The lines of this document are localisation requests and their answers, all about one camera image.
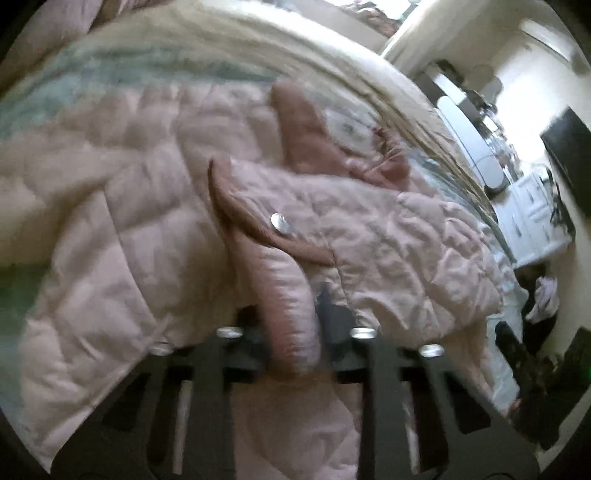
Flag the windowsill clutter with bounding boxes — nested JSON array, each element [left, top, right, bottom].
[[335, 0, 402, 38]]

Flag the small pink cloth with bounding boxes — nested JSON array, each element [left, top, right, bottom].
[[526, 276, 560, 324]]

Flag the pink quilted jacket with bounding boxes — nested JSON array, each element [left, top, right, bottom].
[[0, 80, 518, 480]]

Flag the white oval table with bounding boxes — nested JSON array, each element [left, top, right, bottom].
[[436, 95, 511, 195]]

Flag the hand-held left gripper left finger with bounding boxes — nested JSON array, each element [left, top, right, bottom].
[[51, 318, 273, 480]]

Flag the dark clothes pile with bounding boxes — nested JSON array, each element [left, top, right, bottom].
[[494, 263, 591, 448]]

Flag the white cabinet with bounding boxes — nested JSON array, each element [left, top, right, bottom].
[[496, 173, 571, 266]]

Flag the black television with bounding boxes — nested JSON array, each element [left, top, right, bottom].
[[540, 107, 591, 232]]

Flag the grey chair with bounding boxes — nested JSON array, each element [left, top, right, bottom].
[[473, 65, 505, 97]]

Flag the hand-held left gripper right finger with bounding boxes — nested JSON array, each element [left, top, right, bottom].
[[316, 281, 541, 480]]

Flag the light blue printed bed sheet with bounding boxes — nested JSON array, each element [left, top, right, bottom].
[[0, 32, 527, 416]]

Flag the pink duvet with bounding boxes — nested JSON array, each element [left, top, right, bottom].
[[9, 0, 121, 61]]

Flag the white air conditioner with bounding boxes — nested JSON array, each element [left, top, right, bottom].
[[519, 18, 573, 61]]

